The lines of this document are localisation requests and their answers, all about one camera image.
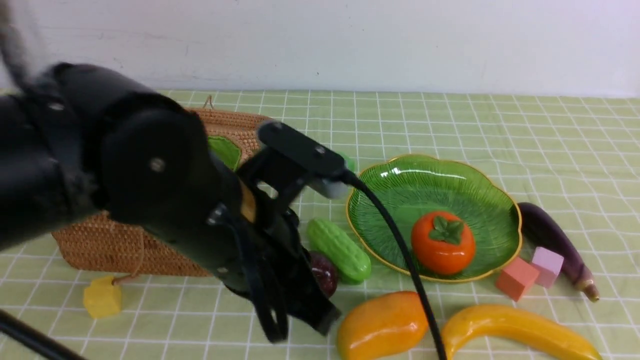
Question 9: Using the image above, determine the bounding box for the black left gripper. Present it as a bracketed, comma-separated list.
[210, 202, 341, 343]

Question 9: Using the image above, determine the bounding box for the dark purple toy plum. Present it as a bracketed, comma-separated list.
[310, 251, 339, 298]

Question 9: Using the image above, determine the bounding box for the green toy cucumber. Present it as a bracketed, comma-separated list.
[306, 218, 372, 284]

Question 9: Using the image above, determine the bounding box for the orange yellow toy mango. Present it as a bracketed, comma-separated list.
[336, 291, 429, 360]

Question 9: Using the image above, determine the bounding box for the orange toy persimmon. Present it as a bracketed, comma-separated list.
[410, 210, 477, 277]

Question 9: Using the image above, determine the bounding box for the purple toy eggplant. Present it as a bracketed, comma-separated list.
[516, 202, 601, 303]

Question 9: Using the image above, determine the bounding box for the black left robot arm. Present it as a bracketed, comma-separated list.
[0, 63, 345, 343]

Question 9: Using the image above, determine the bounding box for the green cube block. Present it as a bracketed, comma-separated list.
[339, 152, 357, 173]

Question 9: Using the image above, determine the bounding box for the woven rattan basket green lining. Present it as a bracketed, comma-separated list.
[52, 107, 269, 277]

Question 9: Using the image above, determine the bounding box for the yellow block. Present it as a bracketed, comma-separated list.
[83, 276, 122, 320]

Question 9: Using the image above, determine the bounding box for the green leaf-shaped glass plate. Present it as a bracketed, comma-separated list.
[359, 153, 523, 283]

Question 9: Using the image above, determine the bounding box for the yellow toy banana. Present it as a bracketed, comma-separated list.
[441, 303, 602, 360]

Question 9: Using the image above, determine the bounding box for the coral orange cube block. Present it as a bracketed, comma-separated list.
[494, 257, 540, 302]

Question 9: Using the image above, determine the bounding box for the green checkered tablecloth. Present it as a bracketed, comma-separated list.
[0, 89, 640, 360]

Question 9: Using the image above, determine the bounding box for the pink cube block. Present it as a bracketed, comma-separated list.
[530, 246, 565, 289]

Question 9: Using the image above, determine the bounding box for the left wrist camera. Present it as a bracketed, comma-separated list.
[237, 121, 349, 213]

